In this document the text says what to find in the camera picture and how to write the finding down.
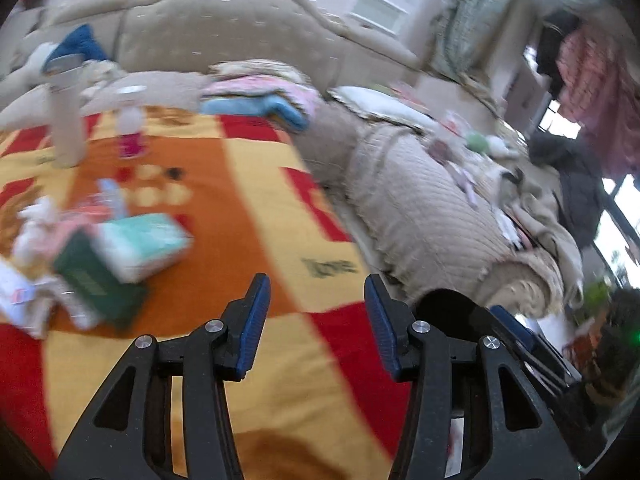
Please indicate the blue garment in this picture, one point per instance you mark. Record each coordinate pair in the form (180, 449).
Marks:
(80, 45)

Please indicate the white frilled pillow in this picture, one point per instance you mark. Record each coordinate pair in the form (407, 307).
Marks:
(375, 105)

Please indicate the pink polka dot garment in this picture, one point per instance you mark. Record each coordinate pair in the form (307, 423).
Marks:
(600, 100)

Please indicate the pink pack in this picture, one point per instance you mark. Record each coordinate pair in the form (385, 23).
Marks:
(75, 225)

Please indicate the white thermos bottle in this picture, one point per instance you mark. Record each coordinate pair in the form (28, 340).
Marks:
(67, 120)

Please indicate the pink packet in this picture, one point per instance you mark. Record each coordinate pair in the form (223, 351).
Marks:
(447, 135)

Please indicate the black hanging garment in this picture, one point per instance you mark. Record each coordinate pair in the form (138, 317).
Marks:
(555, 50)

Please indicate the mint green tissue pack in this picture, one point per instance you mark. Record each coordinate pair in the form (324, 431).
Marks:
(142, 245)

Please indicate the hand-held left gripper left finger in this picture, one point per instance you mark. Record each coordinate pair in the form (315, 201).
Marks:
(252, 325)

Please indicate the white pill bottle pink label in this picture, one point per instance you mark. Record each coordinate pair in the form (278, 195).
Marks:
(131, 132)

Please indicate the small white medicine box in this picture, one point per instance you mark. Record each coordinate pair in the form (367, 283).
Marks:
(77, 307)

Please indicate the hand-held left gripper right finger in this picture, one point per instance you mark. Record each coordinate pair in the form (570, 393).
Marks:
(382, 330)

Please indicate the grey fluffy blanket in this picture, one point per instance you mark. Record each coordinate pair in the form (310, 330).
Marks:
(330, 145)

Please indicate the green plush toy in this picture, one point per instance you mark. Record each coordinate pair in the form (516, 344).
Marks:
(476, 142)

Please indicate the beige tufted headboard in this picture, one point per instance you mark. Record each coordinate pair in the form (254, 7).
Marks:
(225, 25)

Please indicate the floral curtain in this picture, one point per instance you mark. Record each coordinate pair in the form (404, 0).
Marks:
(470, 25)

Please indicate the beige cloth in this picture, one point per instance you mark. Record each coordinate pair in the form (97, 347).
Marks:
(545, 240)

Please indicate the ornate beige footboard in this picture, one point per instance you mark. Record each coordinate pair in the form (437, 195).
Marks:
(520, 285)

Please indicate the pink folded blanket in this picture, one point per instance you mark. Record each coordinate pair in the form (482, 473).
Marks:
(270, 91)

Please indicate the light blue gold print wrapper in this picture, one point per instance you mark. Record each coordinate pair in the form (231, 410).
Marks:
(112, 197)

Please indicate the dark green box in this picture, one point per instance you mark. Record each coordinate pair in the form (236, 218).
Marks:
(92, 280)

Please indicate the crumpled white tissue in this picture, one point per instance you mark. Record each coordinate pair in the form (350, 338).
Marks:
(35, 225)

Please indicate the dark padded jacket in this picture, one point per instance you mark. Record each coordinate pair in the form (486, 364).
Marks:
(575, 185)

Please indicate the white rabbit plush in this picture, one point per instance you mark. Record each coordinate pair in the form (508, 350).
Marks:
(500, 146)

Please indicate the red orange printed blanket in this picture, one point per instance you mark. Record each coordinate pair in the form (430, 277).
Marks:
(225, 200)

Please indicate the beige quilted bedcover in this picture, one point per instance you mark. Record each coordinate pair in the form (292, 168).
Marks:
(415, 210)

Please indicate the white plush toy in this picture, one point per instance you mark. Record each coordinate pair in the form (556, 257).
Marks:
(30, 65)

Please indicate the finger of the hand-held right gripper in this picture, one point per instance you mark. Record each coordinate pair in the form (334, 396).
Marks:
(512, 327)
(547, 370)

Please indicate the light blue folded blanket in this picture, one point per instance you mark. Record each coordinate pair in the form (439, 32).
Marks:
(260, 110)

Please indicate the floral pillow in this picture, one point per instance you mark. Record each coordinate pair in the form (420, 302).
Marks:
(255, 69)

